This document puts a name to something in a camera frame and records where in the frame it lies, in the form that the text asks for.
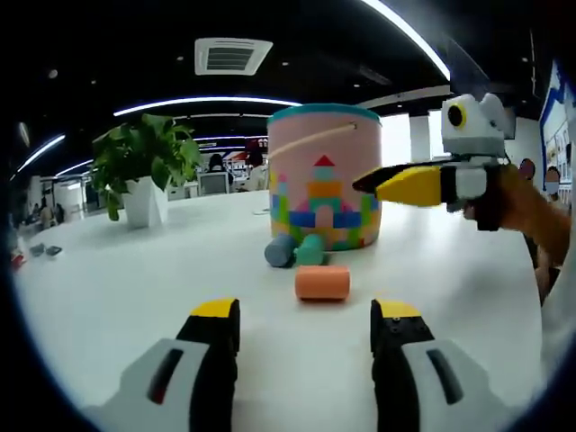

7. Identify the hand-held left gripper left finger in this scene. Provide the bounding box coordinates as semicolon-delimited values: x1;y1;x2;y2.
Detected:
83;296;242;432

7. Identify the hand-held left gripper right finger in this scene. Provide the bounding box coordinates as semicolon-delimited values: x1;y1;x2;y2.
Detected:
370;297;508;432

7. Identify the pink toy storage bucket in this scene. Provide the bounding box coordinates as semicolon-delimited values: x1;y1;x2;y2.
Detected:
265;102;383;252

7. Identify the teal toy cylinder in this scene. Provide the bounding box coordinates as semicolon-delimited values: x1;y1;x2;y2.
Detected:
294;234;326;266

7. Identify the light orange toy cylinder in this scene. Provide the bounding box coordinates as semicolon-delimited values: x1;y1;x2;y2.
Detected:
294;265;351;302

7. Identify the grey toy cylinder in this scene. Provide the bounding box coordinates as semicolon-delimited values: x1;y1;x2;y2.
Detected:
264;233;299;269

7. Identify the person's right hand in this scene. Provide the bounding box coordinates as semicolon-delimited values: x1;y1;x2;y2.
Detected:
463;164;541;233

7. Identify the white table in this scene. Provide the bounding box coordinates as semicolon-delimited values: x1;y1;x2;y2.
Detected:
13;188;548;432

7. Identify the ceiling light strip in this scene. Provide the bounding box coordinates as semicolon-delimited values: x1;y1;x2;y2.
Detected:
112;95;303;118
16;133;68;175
361;0;452;81

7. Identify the grey computer monitor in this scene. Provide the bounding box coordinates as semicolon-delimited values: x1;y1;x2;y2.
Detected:
197;172;230;196

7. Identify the person in white shirt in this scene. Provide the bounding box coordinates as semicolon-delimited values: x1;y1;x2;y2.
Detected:
539;269;576;383

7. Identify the ceiling air conditioner vent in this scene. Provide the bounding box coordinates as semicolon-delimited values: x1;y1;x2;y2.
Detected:
193;37;275;77

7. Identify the green plant in white pot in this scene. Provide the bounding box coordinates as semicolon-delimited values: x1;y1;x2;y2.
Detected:
91;112;203;230

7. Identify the blue white wall display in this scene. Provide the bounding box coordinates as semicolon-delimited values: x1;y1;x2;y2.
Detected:
538;60;576;193

